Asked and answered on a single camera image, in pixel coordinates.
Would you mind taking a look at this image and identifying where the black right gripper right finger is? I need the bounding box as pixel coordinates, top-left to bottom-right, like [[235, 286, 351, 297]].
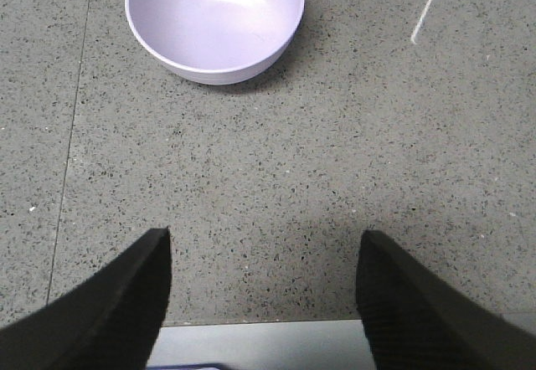
[[356, 230, 535, 369]]

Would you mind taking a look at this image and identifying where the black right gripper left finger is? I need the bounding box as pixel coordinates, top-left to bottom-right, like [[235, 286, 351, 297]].
[[1, 229, 172, 369]]

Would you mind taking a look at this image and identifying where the purple plastic bowl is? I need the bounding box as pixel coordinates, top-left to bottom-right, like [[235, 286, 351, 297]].
[[125, 0, 305, 85]]

